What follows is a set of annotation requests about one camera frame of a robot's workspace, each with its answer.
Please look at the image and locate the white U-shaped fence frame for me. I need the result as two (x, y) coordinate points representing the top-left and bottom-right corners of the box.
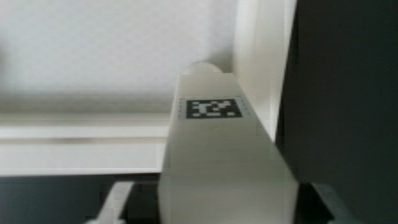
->
(0, 137), (165, 177)

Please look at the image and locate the white desk tabletop tray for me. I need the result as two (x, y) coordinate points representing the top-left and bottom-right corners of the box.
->
(0, 0), (298, 139)

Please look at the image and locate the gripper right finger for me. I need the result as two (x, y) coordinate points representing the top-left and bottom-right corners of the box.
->
(312, 183), (359, 224)

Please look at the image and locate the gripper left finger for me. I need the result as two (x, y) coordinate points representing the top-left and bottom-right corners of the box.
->
(85, 181), (133, 224)

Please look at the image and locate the white leg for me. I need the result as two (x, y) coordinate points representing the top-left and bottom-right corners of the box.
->
(158, 63), (298, 224)

